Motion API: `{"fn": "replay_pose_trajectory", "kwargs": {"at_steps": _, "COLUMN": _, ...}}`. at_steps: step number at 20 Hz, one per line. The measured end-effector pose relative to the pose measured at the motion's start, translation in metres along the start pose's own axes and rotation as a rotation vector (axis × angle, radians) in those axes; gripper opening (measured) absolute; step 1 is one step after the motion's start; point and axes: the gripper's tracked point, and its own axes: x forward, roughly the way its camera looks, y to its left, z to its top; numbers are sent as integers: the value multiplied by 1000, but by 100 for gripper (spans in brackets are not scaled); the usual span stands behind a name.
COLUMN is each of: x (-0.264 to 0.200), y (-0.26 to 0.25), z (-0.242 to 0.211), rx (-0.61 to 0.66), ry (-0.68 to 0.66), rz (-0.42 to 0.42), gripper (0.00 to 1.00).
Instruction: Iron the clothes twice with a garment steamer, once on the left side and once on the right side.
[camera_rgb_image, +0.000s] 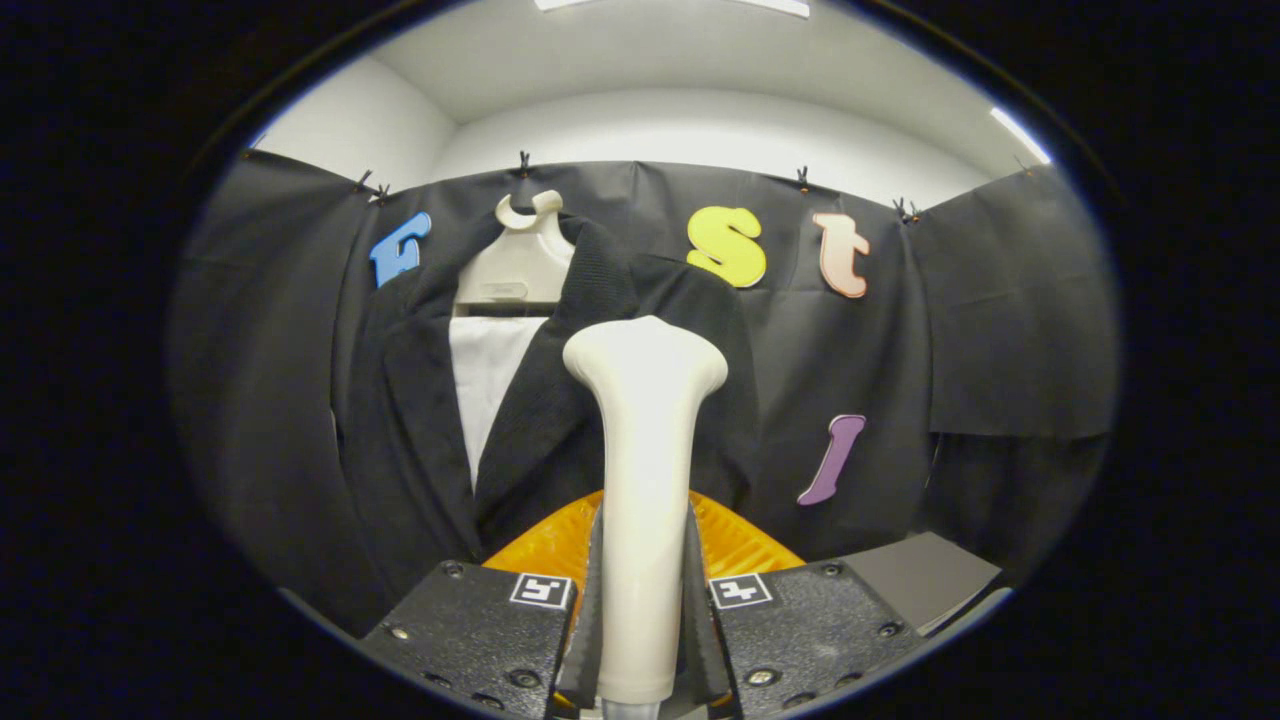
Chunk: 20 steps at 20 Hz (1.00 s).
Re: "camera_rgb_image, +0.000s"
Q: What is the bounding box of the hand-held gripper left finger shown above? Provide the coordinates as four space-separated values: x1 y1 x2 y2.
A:
358 488 607 720

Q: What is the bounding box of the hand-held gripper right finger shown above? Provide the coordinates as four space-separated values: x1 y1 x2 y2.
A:
686 490 929 720

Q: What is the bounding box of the black suit jacket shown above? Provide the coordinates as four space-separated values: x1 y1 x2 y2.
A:
335 215 759 626

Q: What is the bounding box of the white shirt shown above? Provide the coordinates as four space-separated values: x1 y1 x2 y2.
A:
448 316 549 491

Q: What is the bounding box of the grey cabinet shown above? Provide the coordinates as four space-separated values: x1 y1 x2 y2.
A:
840 532 1003 637

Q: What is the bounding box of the black backdrop cloth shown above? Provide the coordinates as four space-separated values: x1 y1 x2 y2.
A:
168 150 1119 636

